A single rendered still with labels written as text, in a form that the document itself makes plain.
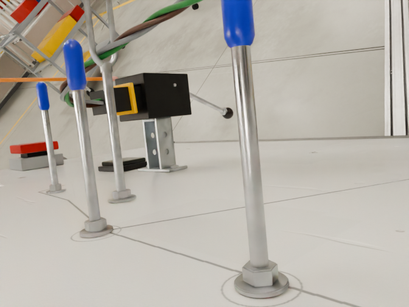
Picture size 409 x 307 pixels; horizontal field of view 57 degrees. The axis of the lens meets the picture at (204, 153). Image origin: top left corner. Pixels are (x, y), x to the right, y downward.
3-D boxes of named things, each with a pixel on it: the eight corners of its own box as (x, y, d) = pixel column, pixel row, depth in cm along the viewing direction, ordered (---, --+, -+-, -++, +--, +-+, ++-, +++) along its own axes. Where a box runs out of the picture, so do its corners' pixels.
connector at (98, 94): (155, 106, 34) (151, 84, 34) (112, 112, 30) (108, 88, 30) (133, 109, 36) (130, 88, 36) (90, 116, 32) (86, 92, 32)
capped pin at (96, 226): (72, 237, 17) (45, 39, 16) (93, 226, 18) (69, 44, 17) (100, 238, 16) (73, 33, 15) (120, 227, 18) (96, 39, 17)
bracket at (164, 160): (187, 167, 36) (182, 115, 36) (169, 172, 34) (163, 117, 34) (155, 167, 39) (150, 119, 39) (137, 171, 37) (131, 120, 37)
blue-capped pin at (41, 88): (69, 190, 30) (54, 80, 29) (52, 194, 29) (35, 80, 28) (60, 189, 31) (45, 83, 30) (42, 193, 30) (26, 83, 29)
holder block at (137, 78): (192, 114, 37) (187, 73, 36) (148, 119, 33) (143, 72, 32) (162, 117, 40) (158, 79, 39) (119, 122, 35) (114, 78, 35)
